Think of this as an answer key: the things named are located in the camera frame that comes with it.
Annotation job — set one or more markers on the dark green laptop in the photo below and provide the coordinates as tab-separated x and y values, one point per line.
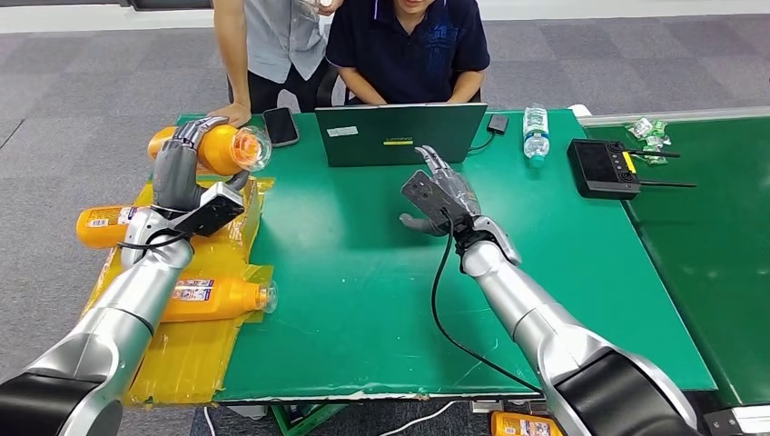
385	135

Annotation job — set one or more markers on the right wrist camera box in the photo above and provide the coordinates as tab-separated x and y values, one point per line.
430	195

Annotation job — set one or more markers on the grey metal bracket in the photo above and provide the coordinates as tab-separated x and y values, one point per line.
484	407

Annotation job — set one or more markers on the small black adapter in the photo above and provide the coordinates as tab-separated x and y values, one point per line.
497	124

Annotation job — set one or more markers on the green metal table frame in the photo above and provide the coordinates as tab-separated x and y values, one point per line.
307	418

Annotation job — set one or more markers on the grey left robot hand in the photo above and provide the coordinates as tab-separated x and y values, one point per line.
174	174

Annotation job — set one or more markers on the standing person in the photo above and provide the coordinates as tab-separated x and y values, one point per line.
277	36

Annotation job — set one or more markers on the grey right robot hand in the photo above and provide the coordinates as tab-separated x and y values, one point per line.
466	195

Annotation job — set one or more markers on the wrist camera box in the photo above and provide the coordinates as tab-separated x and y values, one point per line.
210	210
430	195

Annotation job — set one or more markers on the yellow plastic sheet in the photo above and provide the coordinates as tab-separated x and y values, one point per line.
192	361

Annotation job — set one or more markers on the seated person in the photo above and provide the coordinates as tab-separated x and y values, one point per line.
409	54

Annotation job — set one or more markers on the clear plastic water bottle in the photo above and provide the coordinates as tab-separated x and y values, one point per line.
535	135

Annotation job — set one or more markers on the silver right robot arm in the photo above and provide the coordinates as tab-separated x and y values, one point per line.
529	307

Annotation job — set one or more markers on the orange detergent bottle clear cap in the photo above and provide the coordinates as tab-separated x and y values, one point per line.
228	298
520	426
219	150
99	227

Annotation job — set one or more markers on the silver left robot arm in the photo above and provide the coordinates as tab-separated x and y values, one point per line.
108	337

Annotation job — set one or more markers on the clear green candy wrapper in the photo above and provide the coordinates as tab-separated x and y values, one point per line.
640	127
656	159
657	142

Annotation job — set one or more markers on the black controller with antennas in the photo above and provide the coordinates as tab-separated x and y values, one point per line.
601	168

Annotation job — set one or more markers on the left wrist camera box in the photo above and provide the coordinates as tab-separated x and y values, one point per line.
210	210

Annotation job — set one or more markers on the black smartphone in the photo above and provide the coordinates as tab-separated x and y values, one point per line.
280	126

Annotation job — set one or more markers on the small white object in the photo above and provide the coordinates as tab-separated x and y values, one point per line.
580	110

